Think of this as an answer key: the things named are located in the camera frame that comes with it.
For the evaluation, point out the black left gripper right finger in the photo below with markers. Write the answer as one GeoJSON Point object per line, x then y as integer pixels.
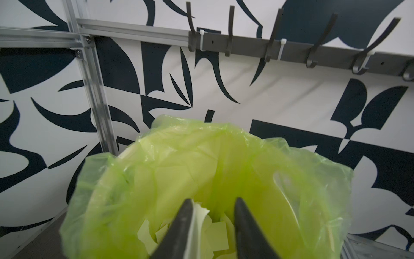
{"type": "Point", "coordinates": [250, 241]}

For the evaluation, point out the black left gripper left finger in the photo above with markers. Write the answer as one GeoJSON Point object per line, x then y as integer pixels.
{"type": "Point", "coordinates": [174, 244]}

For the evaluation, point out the green plastic bin liner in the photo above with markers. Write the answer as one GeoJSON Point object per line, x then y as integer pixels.
{"type": "Point", "coordinates": [121, 204]}

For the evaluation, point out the grey wall hook rail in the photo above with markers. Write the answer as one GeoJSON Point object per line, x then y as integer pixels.
{"type": "Point", "coordinates": [358, 62]}

